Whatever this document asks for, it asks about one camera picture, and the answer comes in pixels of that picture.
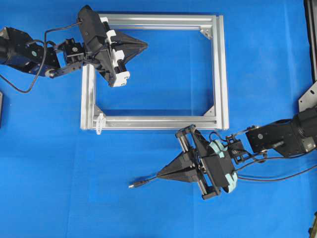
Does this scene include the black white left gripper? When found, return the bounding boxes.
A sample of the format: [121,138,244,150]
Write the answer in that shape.
[95,17,148,87]

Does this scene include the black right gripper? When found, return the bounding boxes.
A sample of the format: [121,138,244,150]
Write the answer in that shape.
[157,125,221,200]

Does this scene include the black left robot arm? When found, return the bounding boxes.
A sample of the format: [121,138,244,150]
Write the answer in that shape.
[0,13,148,87]

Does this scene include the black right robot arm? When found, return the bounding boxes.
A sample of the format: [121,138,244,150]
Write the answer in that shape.
[157,107,317,199]

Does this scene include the dark object at left edge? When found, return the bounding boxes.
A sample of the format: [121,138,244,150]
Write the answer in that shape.
[0,91,3,127]

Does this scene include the black taped right wrist camera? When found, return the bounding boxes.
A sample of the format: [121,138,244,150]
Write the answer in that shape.
[193,129,238,199]

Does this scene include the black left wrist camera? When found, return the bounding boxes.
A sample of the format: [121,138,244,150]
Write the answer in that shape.
[77,5,106,53]

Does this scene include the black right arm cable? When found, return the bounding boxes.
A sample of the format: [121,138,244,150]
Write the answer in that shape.
[209,131,317,183]

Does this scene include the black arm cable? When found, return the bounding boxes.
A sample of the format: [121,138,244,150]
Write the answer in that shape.
[209,131,317,183]
[0,21,82,94]

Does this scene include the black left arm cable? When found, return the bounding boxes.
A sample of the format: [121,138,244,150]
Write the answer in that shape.
[0,21,82,94]

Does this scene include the silver aluminium extrusion frame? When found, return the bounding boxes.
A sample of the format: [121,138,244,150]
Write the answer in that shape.
[80,13,229,134]

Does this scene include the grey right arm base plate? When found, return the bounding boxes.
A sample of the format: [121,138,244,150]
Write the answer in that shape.
[298,82,317,112]

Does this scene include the black rail at right edge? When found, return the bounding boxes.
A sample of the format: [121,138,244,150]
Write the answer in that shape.
[304,0,317,82]

